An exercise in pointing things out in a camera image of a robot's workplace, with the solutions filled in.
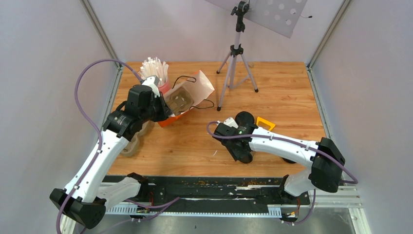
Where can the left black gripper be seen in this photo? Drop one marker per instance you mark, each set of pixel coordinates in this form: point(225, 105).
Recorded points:
point(165, 110)

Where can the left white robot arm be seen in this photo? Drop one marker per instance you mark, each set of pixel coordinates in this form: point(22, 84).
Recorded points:
point(82, 199)

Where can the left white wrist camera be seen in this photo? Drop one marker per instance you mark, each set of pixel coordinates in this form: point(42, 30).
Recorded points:
point(152, 82)

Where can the silver camera tripod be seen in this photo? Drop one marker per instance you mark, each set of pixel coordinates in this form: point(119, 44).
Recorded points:
point(236, 50)

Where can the yellow triangular plastic bracket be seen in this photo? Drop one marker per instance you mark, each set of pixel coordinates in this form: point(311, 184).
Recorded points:
point(266, 124)

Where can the grey pulp cup carrier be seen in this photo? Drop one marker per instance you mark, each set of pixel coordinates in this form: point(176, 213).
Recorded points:
point(133, 146)

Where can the grey perforated panel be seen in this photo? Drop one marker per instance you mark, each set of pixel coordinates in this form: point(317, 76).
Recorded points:
point(280, 16)

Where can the orange paper bag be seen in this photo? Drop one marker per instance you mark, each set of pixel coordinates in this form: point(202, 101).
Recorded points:
point(199, 87)

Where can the bundle of white straws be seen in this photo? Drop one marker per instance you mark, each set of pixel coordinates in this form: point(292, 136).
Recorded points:
point(154, 67)

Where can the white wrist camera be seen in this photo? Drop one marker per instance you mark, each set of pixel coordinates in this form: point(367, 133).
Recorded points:
point(152, 82)
point(230, 122)

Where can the pink translucent straw holder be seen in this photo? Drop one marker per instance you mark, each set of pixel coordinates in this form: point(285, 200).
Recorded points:
point(164, 87)

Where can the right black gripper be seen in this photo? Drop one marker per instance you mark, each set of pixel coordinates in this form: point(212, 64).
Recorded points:
point(236, 155)

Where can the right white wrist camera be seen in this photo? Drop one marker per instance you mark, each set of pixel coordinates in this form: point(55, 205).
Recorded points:
point(230, 122)

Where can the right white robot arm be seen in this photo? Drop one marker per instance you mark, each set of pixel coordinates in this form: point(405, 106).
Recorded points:
point(322, 160)

